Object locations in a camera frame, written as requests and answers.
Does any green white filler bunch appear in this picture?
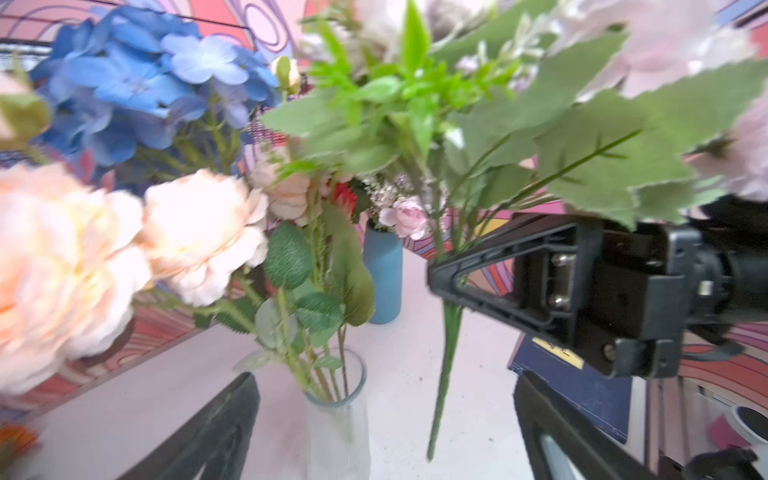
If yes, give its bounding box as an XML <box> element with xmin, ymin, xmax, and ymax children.
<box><xmin>260</xmin><ymin>0</ymin><xmax>768</xmax><ymax>463</ymax></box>

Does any red flower stem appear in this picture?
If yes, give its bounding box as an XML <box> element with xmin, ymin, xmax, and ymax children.
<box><xmin>331</xmin><ymin>182</ymin><xmax>359</xmax><ymax>223</ymax></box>

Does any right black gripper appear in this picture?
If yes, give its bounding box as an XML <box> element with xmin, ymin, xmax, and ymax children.
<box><xmin>427</xmin><ymin>195</ymin><xmax>767</xmax><ymax>379</ymax></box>

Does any orange flower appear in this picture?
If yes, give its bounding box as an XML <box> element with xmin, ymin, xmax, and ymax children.
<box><xmin>1</xmin><ymin>425</ymin><xmax>39</xmax><ymax>471</ymax></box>

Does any teal ceramic vase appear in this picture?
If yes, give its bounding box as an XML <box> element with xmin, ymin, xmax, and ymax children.
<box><xmin>363</xmin><ymin>225</ymin><xmax>403</xmax><ymax>325</ymax></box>

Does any clear glass vase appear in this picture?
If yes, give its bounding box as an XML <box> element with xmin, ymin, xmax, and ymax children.
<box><xmin>305</xmin><ymin>347</ymin><xmax>371</xmax><ymax>479</ymax></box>

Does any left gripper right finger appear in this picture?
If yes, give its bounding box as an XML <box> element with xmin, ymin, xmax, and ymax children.
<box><xmin>514</xmin><ymin>371</ymin><xmax>655</xmax><ymax>479</ymax></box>

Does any blue hydrangea stem with leaves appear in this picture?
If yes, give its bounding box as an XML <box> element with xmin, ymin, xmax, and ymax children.
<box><xmin>30</xmin><ymin>5</ymin><xmax>280</xmax><ymax>182</ymax></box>

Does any blue hydrangea bunch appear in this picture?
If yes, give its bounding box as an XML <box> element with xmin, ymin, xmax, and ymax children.
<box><xmin>362</xmin><ymin>173</ymin><xmax>415</xmax><ymax>210</ymax></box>

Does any pink rose stem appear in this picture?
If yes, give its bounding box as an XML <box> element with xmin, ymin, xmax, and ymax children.
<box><xmin>378</xmin><ymin>196</ymin><xmax>430</xmax><ymax>240</ymax></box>

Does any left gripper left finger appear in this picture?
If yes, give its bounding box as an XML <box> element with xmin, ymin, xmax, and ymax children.
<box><xmin>121</xmin><ymin>373</ymin><xmax>260</xmax><ymax>480</ymax></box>

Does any peach carnation stem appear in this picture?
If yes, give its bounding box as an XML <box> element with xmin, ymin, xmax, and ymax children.
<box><xmin>0</xmin><ymin>71</ymin><xmax>376</xmax><ymax>403</ymax></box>

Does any blue book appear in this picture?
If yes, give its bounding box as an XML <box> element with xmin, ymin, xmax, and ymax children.
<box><xmin>508</xmin><ymin>335</ymin><xmax>633</xmax><ymax>445</ymax></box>

